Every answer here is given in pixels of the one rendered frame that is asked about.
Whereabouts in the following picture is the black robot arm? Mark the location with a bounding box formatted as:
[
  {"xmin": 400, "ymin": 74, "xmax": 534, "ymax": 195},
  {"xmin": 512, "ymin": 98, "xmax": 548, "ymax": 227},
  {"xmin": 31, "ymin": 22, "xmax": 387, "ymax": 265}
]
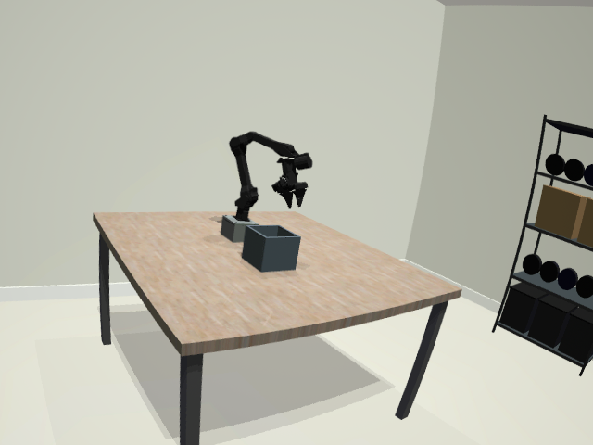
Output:
[{"xmin": 230, "ymin": 131, "xmax": 312, "ymax": 222}]

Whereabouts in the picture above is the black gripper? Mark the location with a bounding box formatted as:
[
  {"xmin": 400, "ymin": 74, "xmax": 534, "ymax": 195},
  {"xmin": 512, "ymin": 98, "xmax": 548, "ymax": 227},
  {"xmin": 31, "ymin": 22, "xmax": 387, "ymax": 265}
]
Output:
[{"xmin": 277, "ymin": 171, "xmax": 308, "ymax": 209}]

